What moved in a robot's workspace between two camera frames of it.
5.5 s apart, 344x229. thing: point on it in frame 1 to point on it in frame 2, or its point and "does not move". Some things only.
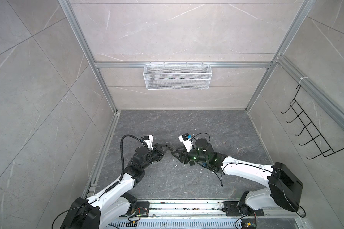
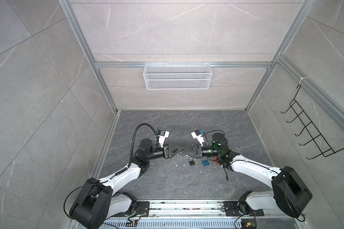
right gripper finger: x=178 y=155 to x=189 y=156
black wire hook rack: x=323 y=145 does not move
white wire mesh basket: x=175 y=77 does not move
